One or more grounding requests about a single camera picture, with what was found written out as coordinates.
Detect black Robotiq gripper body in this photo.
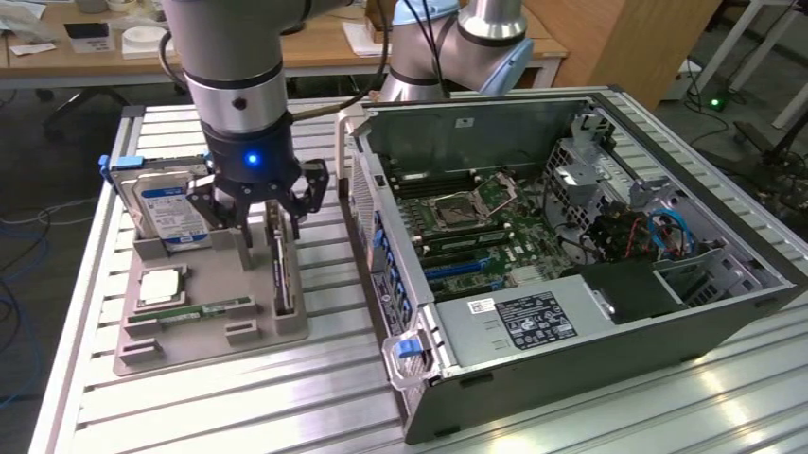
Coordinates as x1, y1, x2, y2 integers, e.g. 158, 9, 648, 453
202, 123, 305, 202

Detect low-profile graphics card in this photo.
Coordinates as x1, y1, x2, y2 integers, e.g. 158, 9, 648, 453
262, 198, 298, 317

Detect hard disk with blue caddy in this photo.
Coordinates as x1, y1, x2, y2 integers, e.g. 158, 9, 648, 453
99, 153, 214, 252

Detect grey plastic parts rack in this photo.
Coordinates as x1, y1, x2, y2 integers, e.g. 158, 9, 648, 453
111, 221, 312, 377

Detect silver CPU chip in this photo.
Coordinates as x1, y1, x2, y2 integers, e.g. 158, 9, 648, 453
138, 271, 182, 304

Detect CPU socket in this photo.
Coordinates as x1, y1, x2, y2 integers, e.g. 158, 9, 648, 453
428, 193, 485, 228

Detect black chair base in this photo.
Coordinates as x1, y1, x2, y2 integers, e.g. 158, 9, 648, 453
37, 84, 127, 138

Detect green RAM stick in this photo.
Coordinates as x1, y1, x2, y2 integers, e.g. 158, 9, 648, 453
416, 230, 511, 251
135, 298, 252, 325

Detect metal socket cover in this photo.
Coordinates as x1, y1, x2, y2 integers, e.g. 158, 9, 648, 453
473, 172, 523, 214

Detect stack of white papers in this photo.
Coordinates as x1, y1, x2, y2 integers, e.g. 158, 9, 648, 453
342, 21, 393, 58

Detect white round bowl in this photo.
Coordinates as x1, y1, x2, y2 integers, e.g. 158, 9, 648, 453
121, 26, 170, 61

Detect green motherboard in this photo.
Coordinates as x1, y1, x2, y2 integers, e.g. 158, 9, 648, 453
379, 155, 590, 304

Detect wooden desk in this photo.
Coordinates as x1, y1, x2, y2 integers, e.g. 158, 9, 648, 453
0, 0, 569, 91

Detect white box with black lid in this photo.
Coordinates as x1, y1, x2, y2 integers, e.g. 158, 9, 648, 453
62, 22, 119, 54

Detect brown cardboard box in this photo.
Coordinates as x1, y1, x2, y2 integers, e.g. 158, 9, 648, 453
365, 0, 399, 34

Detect large blue case latch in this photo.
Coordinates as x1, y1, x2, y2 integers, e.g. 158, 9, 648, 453
391, 333, 423, 364

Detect grey power supply unit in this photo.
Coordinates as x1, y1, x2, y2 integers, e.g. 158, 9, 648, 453
432, 276, 618, 370

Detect perforated metal disk bay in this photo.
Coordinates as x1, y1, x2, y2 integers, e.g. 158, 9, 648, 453
543, 136, 634, 223

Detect black open PC case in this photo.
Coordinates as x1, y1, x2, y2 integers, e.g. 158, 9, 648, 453
334, 87, 798, 445

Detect wooden cabinet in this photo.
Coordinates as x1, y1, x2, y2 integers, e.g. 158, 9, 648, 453
523, 0, 726, 110

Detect white device with green light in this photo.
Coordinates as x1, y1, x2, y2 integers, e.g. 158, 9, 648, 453
668, 61, 734, 113

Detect grey metal drive cage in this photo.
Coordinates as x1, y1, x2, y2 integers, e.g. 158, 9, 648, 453
654, 245, 766, 308

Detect black floor stand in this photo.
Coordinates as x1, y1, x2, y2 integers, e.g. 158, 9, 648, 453
731, 117, 808, 209

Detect white floor cable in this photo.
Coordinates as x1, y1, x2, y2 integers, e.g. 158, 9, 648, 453
0, 198, 97, 227

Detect blue floor cable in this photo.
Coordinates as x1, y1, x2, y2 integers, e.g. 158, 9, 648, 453
0, 226, 50, 408

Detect red wire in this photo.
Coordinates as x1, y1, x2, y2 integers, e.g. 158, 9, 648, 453
622, 217, 640, 259

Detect blue wire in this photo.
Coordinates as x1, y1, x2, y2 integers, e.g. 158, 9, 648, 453
650, 207, 698, 259

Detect white desk frame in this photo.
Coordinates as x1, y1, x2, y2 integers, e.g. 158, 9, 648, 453
694, 0, 808, 129

